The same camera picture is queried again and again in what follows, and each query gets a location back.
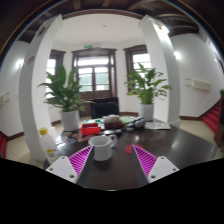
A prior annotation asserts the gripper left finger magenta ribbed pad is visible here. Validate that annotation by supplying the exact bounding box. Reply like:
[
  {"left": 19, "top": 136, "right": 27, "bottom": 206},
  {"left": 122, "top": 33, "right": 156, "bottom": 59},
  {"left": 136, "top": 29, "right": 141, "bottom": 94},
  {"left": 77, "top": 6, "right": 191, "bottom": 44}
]
[{"left": 47, "top": 145, "right": 94, "bottom": 183}]

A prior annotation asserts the colourful round stickers sheet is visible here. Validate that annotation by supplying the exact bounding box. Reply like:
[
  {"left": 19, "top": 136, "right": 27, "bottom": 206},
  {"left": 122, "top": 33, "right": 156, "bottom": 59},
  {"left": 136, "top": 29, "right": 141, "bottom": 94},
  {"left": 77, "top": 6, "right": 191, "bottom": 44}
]
[{"left": 62, "top": 131, "right": 86, "bottom": 144}]

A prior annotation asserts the red carpeted staircase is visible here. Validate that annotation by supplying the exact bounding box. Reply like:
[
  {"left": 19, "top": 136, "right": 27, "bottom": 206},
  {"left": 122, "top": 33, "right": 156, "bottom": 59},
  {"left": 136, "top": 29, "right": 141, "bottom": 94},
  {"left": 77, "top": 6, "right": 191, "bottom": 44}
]
[{"left": 202, "top": 101, "right": 221, "bottom": 132}]

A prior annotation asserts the white ceramic mug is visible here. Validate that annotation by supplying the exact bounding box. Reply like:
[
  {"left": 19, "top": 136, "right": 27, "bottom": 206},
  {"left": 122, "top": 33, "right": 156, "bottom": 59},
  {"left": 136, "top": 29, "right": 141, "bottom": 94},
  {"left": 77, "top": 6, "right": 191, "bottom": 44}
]
[{"left": 88, "top": 134, "right": 117, "bottom": 161}]

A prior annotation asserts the black office chair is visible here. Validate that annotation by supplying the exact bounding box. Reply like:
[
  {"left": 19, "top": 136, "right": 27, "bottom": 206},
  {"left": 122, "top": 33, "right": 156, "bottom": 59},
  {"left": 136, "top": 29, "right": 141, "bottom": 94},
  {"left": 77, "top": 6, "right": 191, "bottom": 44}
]
[{"left": 90, "top": 97, "right": 120, "bottom": 118}]

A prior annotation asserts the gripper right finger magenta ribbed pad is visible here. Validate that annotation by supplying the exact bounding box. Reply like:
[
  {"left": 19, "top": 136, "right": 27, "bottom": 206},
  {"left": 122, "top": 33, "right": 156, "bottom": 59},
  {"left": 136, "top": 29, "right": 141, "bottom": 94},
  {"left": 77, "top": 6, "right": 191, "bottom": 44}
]
[{"left": 132, "top": 145, "right": 178, "bottom": 183}]

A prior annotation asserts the right potted green plant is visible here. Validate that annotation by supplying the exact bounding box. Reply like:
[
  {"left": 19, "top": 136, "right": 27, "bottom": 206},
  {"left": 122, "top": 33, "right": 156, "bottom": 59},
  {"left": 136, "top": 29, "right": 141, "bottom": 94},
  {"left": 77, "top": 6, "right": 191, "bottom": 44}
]
[{"left": 125, "top": 63, "right": 172, "bottom": 121}]

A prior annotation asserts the clear bottle, yellow cap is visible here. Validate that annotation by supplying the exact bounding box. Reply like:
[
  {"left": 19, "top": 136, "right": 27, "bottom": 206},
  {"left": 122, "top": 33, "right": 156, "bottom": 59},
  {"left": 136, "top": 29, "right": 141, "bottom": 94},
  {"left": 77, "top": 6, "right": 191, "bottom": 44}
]
[{"left": 39, "top": 128, "right": 58, "bottom": 164}]

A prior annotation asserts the dark wooden double door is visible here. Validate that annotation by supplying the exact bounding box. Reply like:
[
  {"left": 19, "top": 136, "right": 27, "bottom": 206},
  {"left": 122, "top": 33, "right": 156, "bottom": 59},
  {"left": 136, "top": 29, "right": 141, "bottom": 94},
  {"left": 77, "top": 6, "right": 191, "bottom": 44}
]
[{"left": 72, "top": 48, "right": 117, "bottom": 100}]

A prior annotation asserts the left potted green plant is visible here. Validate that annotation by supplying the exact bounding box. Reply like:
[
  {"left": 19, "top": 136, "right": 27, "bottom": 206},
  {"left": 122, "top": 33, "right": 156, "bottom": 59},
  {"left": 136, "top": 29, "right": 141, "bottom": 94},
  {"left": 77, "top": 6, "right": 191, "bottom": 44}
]
[{"left": 39, "top": 65, "right": 86, "bottom": 131}]

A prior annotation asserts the potted green plant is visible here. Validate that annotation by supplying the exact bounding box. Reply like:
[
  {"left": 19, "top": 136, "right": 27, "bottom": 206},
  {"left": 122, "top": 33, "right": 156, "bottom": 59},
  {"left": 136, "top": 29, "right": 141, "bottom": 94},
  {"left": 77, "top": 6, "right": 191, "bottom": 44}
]
[
  {"left": 39, "top": 65, "right": 86, "bottom": 131},
  {"left": 125, "top": 63, "right": 172, "bottom": 121}
]

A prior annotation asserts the red round coaster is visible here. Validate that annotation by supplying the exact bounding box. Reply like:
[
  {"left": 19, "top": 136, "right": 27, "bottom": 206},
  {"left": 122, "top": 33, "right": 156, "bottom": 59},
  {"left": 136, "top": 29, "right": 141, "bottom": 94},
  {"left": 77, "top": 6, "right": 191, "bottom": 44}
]
[{"left": 125, "top": 144, "right": 144, "bottom": 155}]

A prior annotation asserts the red plastic box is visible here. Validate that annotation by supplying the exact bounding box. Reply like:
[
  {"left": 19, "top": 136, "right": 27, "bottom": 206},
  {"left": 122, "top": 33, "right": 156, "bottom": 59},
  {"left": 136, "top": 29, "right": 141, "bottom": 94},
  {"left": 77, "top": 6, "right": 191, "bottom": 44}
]
[{"left": 80, "top": 123, "right": 101, "bottom": 136}]

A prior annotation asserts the magazine on table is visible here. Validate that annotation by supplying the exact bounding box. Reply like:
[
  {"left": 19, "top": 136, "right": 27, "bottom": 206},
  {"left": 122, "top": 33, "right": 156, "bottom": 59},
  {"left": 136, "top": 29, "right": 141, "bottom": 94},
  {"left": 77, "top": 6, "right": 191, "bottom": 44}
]
[{"left": 144, "top": 122, "right": 171, "bottom": 130}]

